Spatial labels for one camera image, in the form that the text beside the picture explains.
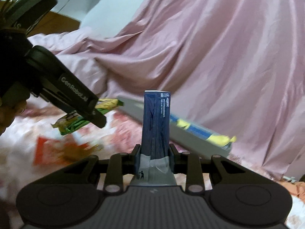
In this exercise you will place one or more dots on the person left hand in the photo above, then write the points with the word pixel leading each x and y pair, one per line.
pixel 8 114

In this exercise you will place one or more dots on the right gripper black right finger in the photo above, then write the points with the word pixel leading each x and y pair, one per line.
pixel 189 164

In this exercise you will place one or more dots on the dark blue stick packet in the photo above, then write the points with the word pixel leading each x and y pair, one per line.
pixel 154 161

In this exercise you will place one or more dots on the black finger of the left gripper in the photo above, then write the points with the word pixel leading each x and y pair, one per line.
pixel 96 118

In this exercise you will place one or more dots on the grey shallow cardboard box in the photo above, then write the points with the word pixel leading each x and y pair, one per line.
pixel 185 139

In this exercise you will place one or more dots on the red spicy snack packet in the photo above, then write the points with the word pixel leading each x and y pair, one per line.
pixel 61 152

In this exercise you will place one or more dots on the brown wooden headboard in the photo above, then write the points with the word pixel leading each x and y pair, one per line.
pixel 34 17

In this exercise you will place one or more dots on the pale pink duvet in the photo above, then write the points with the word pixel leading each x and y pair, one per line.
pixel 70 49

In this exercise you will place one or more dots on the floral pink quilt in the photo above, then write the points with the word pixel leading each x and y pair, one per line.
pixel 95 178

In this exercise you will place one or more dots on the yellow green biscuit packet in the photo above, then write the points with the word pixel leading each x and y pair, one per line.
pixel 73 121

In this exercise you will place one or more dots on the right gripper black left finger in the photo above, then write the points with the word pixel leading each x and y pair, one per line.
pixel 119 165

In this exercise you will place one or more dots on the colourful drawing paper lining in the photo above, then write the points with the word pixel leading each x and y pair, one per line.
pixel 216 139

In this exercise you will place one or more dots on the shiny pink satin sheet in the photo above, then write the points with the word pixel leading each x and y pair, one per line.
pixel 233 66

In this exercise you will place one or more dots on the orange cloth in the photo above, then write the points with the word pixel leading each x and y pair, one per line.
pixel 296 189

